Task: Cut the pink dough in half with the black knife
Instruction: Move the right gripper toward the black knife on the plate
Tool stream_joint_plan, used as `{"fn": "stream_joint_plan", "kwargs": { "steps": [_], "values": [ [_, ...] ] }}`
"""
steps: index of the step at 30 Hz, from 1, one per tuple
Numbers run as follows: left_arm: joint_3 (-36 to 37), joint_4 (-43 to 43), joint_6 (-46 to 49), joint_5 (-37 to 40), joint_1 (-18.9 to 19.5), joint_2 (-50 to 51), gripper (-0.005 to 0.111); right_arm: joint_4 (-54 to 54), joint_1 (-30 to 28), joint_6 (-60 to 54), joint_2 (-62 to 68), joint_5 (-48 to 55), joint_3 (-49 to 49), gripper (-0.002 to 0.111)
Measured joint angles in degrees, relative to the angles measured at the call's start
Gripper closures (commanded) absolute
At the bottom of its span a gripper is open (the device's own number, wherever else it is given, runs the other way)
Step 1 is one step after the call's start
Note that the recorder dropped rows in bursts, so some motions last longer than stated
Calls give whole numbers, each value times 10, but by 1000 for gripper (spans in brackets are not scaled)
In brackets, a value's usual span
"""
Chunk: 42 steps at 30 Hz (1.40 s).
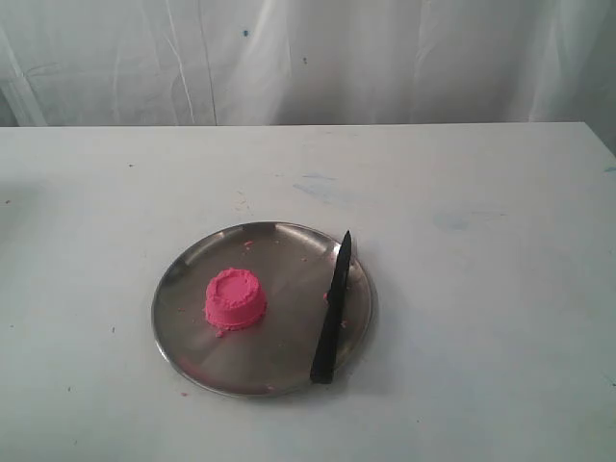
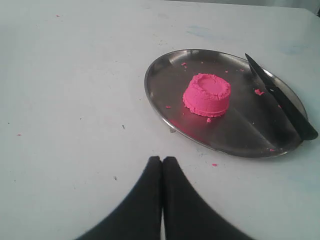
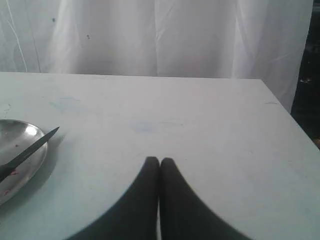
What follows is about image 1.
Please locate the pink clay mound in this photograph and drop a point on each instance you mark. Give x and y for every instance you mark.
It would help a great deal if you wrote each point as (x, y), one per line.
(234, 300)

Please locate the black knife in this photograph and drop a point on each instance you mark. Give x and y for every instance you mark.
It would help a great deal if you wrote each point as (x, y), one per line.
(324, 360)

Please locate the round steel plate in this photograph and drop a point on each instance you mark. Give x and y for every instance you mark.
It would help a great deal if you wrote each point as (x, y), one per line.
(273, 357)

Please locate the white backdrop curtain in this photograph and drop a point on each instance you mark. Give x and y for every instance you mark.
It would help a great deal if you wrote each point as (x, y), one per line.
(72, 63)

